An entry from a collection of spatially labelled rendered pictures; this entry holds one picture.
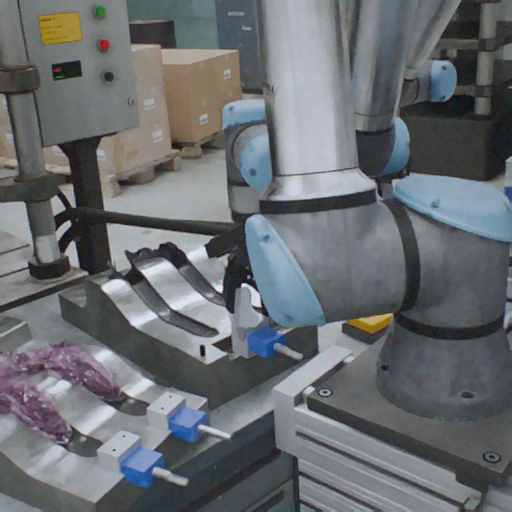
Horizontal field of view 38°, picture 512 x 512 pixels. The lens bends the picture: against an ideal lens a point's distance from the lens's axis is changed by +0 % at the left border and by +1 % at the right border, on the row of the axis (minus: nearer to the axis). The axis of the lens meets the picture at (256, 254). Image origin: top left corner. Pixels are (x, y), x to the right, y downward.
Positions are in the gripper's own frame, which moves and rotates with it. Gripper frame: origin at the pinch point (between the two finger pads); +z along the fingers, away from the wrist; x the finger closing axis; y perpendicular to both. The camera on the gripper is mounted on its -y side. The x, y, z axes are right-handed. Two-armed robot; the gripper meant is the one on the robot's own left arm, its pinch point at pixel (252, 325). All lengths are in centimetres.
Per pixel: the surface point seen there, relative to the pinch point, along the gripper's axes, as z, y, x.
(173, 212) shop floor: 95, -287, 193
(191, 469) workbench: 17.5, 1.9, -15.9
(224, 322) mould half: 6.3, -13.7, 5.5
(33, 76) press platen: -32, -77, 8
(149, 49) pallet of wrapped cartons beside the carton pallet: 3, -358, 239
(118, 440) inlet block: 6.9, 0.7, -26.7
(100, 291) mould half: 2.9, -36.2, -5.6
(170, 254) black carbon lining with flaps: 2.2, -39.2, 13.3
